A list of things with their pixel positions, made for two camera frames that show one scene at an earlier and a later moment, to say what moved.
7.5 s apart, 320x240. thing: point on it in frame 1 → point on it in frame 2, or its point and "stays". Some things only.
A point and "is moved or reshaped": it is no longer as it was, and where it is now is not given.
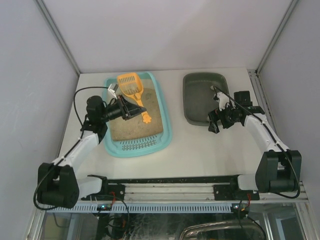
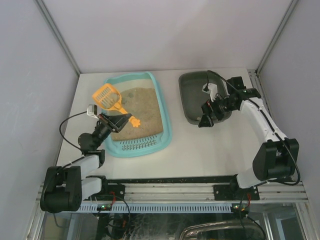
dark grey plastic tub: (198, 98) stays
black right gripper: (217, 117) → (207, 110)
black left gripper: (125, 109) → (109, 123)
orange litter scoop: (131, 86) is moved or reshaped
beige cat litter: (134, 127) stays
